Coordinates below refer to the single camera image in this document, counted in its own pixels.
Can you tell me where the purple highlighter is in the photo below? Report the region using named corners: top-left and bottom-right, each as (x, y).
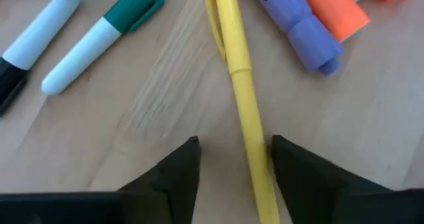
top-left (248, 0), bottom-right (344, 76)

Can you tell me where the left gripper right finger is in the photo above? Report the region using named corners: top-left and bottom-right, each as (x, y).
top-left (271, 134), bottom-right (398, 224)

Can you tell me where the white marker green cap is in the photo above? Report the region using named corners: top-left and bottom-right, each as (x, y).
top-left (41, 0), bottom-right (166, 95)

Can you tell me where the white marker black cap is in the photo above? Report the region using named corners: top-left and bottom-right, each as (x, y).
top-left (0, 0), bottom-right (80, 115)

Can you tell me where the yellow thin pen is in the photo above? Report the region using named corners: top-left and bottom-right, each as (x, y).
top-left (205, 0), bottom-right (281, 224)

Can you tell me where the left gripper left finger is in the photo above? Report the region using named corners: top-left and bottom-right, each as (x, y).
top-left (117, 136), bottom-right (203, 224)

